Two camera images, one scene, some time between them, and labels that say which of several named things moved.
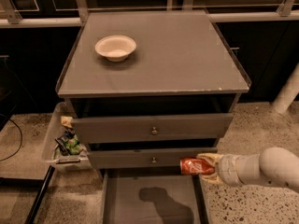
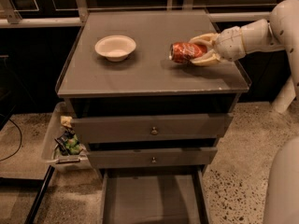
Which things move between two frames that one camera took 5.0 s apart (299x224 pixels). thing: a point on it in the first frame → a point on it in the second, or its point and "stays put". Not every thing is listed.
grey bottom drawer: x=151 y=196 stays put
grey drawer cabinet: x=145 y=90 stays put
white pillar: x=288 y=92 stays put
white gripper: x=230 y=169 → x=230 y=44
